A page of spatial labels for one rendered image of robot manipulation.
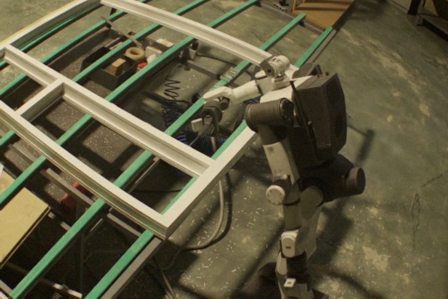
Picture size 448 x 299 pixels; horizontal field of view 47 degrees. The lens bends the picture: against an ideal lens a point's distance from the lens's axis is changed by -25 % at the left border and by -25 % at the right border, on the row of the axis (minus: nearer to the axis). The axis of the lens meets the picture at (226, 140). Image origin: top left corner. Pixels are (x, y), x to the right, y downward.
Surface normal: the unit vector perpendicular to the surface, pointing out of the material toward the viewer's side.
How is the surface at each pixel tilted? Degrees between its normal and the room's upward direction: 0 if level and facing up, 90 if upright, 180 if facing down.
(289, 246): 90
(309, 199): 90
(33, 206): 0
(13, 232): 0
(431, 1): 90
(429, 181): 0
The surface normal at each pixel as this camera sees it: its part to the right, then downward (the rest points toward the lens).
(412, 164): 0.27, -0.78
